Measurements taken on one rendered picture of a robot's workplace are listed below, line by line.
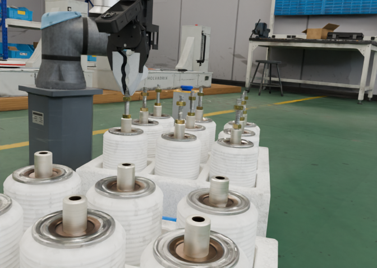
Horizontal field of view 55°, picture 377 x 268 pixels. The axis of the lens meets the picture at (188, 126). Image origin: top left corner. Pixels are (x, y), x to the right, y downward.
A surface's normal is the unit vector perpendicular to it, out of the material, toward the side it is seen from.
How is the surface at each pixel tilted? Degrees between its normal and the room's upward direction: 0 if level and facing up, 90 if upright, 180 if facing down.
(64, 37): 92
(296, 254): 0
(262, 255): 0
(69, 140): 90
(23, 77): 90
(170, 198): 90
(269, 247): 0
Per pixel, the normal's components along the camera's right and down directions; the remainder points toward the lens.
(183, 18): -0.59, 0.11
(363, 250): 0.07, -0.98
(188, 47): -0.51, -0.29
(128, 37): -0.36, 0.15
